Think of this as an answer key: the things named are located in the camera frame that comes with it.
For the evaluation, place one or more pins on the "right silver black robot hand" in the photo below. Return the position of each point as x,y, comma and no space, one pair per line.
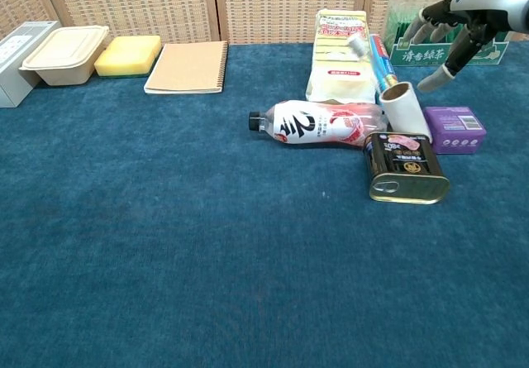
496,4

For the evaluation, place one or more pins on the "clear test tube white cap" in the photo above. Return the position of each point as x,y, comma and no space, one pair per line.
356,45

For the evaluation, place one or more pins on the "clear box green tea bags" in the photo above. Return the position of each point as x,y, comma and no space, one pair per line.
417,55

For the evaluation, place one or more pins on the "blue cling film box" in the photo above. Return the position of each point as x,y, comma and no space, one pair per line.
384,68

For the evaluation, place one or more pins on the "purple cardboard box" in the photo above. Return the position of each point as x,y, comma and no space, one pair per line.
454,134

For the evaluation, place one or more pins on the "white paper roll cardboard core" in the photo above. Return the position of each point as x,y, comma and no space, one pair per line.
407,113

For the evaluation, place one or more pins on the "yellow snack bag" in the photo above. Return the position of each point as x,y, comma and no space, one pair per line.
336,74

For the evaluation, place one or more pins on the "black gold luncheon meat can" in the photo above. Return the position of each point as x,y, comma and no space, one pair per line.
405,165

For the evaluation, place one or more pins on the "plastic bottle white red label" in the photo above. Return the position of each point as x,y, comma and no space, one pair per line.
314,124

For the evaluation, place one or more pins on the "kraft spiral notebook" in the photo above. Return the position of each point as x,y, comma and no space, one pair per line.
186,68

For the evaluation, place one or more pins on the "woven wooden folding screen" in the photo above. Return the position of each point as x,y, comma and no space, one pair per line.
136,4

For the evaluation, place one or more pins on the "yellow sponge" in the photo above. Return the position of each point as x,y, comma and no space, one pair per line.
136,40
120,64

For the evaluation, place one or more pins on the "blue carpet table cover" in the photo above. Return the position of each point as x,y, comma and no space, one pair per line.
165,219

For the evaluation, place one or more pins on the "beige lidded food container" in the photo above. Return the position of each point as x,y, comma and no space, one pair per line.
62,54

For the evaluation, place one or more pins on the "grey power strip box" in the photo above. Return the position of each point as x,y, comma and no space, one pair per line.
16,49

